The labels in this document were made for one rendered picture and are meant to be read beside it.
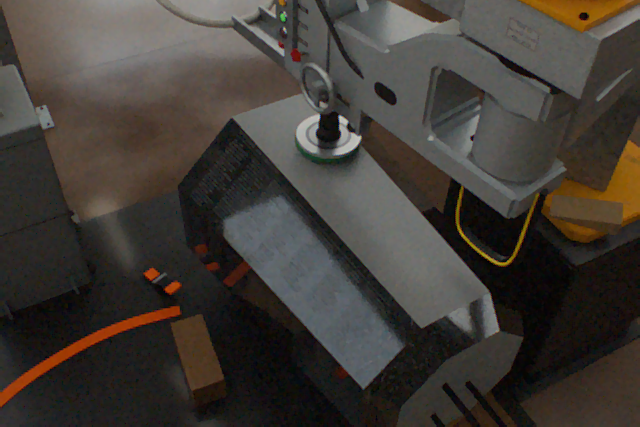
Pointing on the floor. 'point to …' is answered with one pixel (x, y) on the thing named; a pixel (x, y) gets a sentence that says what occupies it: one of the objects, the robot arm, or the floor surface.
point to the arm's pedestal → (32, 209)
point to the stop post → (18, 67)
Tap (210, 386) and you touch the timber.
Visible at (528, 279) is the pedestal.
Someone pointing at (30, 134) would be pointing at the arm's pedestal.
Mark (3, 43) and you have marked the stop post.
